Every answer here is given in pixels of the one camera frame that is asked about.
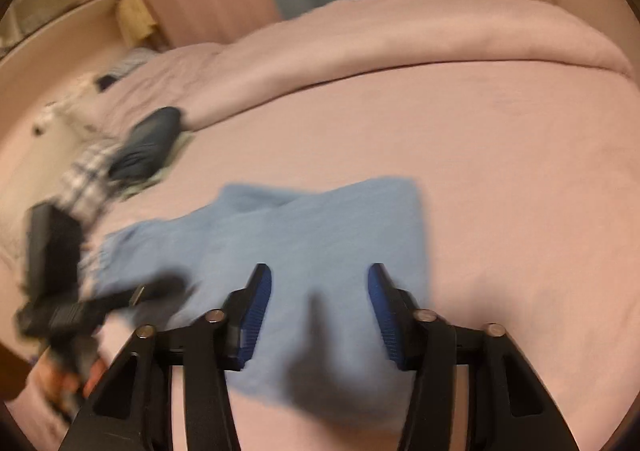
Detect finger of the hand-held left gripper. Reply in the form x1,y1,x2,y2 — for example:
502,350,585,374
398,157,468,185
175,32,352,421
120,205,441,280
82,275,197,314

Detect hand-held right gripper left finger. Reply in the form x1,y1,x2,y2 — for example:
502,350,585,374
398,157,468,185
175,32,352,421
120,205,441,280
60,263,273,451

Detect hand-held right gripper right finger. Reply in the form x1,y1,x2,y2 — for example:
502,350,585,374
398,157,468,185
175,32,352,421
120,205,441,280
368,263,581,451

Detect light blue pants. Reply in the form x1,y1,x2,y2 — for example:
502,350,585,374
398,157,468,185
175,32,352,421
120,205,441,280
82,176,435,433

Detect person's left hand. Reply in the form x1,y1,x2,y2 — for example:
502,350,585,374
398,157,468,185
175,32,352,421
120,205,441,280
45,353,108,399

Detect plaid pillow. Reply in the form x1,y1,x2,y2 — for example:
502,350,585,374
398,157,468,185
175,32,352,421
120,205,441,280
54,140,127,228

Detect pale green folded cloth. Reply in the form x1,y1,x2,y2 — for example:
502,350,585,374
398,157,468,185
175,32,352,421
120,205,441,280
125,131,197,193

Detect dark grey folded garment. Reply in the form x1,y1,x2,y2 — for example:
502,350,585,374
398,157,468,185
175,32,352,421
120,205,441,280
107,106,184,183

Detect white plush toy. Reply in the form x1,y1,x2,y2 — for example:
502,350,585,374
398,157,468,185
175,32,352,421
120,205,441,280
31,76,97,138

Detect pink pillow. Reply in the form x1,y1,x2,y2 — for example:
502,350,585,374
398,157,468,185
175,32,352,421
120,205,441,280
100,44,227,133

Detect blue checked cloth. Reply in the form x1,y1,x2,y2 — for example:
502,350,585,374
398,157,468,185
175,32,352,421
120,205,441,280
116,48,157,78

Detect yellow fringed cloth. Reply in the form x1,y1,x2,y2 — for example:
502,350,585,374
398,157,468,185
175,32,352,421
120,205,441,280
117,0,159,48

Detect pink duvet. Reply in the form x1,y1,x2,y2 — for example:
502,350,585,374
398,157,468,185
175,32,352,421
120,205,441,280
180,0,634,133

